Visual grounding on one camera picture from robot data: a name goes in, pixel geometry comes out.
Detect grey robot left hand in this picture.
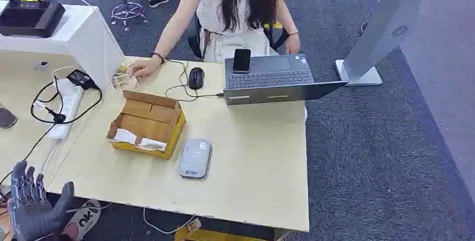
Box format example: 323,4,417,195
7,160,75,241

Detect stack of cards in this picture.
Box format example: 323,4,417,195
110,64,139,91

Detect white shoe with black print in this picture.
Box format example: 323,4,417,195
60,198,102,241

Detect dark grey shoe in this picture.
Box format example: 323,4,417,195
0,103,18,130

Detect white power strip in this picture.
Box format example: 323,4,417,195
46,78,86,142

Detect white cards in box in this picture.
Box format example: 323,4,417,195
112,128,168,153

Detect black power adapter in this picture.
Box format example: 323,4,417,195
66,68,100,91

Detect brown box with yellow sides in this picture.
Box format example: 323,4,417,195
106,89,187,161

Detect yellow box under desk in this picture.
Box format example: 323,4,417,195
173,226,277,241

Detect white cabinet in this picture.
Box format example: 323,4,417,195
0,0,126,91

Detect person's right hand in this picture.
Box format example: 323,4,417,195
128,57,163,78

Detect person's hand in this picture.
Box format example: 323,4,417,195
285,34,301,55
128,57,163,78

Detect black router with antennas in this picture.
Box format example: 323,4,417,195
0,0,71,39

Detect black computer mouse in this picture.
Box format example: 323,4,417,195
188,67,206,91

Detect black stool with metal base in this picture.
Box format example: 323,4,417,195
95,0,149,32

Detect black office chair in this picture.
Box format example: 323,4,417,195
187,12,291,61

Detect black smartphone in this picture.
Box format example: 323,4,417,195
232,48,252,75

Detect grey open laptop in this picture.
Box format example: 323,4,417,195
223,54,349,106

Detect person's left hand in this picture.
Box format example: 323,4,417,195
285,34,301,55

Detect white floor stand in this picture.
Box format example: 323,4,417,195
334,0,458,87

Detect black power cable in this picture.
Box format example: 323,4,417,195
0,76,104,187

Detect white cable under desk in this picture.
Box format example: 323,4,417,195
142,207,198,235

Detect black mouse cable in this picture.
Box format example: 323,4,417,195
165,58,225,103

